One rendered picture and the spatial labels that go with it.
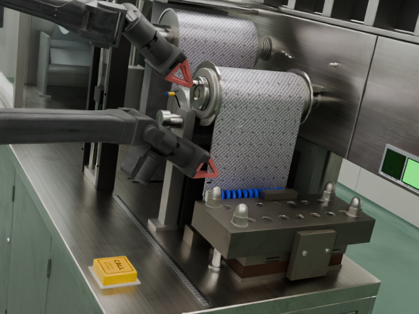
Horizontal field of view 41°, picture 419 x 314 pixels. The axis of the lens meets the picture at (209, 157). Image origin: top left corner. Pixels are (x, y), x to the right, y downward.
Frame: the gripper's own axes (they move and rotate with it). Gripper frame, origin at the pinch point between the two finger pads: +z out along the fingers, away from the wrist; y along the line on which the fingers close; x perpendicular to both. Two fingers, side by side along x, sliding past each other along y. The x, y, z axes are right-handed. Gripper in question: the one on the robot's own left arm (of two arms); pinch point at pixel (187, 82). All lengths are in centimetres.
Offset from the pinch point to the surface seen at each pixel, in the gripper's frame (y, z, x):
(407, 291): -66, 236, 15
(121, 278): 22.7, 6.4, -38.2
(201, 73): -1.5, 1.8, 3.7
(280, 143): 7.1, 26.2, 5.5
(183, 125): -0.1, 7.0, -7.6
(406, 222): -136, 292, 58
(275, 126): 6.9, 21.5, 7.2
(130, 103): -67, 27, -13
